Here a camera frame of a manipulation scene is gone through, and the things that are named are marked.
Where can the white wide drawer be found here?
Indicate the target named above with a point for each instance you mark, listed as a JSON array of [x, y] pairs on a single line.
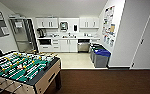
[[45, 48]]

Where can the stainless steel refrigerator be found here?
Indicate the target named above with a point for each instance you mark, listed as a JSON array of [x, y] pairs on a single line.
[[22, 35]]

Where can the black coffee machine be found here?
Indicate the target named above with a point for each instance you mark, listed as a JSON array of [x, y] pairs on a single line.
[[41, 32]]

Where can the grey bin with green lid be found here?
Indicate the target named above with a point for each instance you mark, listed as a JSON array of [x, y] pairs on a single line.
[[97, 49]]

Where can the brown cork board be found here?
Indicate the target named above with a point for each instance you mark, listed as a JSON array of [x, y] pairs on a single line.
[[112, 28]]

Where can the large multicolour wall poster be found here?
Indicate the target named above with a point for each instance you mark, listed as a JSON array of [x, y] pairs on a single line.
[[108, 20]]

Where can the small green wall sign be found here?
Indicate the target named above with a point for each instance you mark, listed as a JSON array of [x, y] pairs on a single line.
[[108, 39]]

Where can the grey bin with blue lid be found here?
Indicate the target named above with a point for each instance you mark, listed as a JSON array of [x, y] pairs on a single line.
[[102, 59]]

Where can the chrome sink faucet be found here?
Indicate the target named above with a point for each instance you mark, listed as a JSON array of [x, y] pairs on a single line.
[[69, 33]]

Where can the white two-door base cabinet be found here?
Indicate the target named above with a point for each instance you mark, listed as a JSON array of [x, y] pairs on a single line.
[[68, 45]]

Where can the white drawer unit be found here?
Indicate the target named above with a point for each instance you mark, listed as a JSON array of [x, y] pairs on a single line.
[[55, 45], [95, 41]]

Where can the black built-in microwave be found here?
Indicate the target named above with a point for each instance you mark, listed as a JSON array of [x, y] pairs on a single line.
[[45, 42]]

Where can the white door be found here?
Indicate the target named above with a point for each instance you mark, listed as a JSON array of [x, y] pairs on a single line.
[[149, 40]]

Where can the white paper notice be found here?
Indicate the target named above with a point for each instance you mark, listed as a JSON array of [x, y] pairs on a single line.
[[18, 24]]

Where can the stainless steel dishwasher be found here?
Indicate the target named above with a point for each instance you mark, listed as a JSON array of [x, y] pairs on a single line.
[[83, 45]]

